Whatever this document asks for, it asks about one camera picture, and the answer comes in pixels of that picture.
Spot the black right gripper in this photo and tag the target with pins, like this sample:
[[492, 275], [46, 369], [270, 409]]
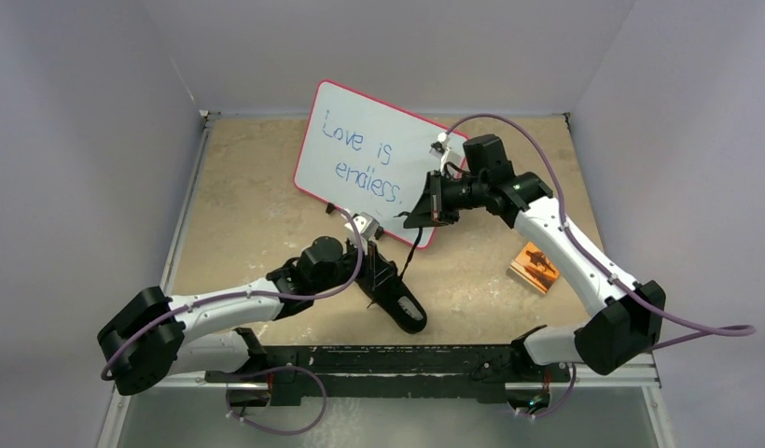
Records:
[[434, 197]]

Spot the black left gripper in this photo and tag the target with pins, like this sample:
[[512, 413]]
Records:
[[351, 247]]

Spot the black shoe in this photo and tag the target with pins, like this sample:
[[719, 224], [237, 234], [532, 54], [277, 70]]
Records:
[[381, 282]]

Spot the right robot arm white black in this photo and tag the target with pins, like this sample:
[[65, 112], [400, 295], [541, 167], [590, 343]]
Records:
[[624, 313]]

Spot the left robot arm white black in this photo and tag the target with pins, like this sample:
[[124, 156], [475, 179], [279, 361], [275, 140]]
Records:
[[149, 338]]

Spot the pink framed whiteboard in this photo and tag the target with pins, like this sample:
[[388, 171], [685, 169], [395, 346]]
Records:
[[365, 155]]

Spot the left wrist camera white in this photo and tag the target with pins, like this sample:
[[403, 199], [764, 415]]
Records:
[[368, 226]]

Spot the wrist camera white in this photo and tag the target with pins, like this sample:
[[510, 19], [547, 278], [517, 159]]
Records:
[[441, 150], [368, 226]]

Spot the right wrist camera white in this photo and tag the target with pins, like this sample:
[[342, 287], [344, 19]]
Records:
[[441, 150]]

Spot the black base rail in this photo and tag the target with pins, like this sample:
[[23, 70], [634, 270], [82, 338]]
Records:
[[486, 373]]

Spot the aluminium frame rail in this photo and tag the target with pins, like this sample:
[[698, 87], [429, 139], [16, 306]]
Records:
[[156, 336]]

